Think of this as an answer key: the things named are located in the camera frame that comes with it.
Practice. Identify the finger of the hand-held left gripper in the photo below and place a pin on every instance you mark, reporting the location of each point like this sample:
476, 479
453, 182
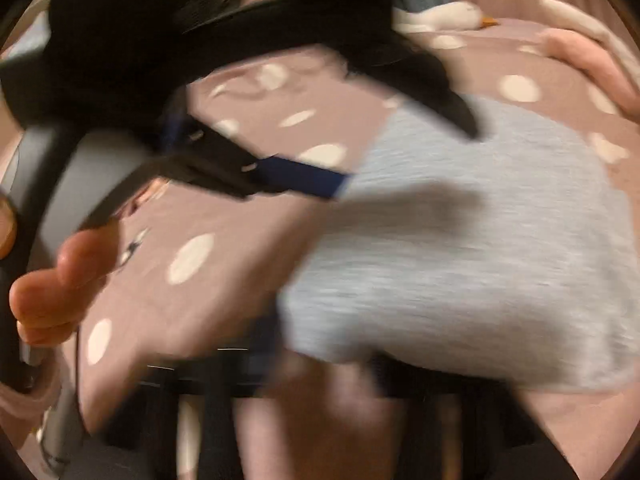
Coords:
300, 177
425, 87

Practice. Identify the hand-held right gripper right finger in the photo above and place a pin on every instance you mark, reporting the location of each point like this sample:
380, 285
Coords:
450, 420

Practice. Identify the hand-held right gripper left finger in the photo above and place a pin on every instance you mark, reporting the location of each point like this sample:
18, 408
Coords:
220, 410

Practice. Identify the grey printed sweatshirt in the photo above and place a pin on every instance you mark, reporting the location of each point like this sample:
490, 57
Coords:
475, 260

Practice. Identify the person's left hand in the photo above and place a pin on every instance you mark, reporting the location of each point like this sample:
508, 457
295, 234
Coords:
60, 290

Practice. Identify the white goose plush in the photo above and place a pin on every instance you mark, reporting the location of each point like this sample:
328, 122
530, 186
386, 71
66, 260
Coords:
445, 17

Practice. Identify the pink dotted duvet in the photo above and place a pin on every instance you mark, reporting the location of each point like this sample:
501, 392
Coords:
225, 260

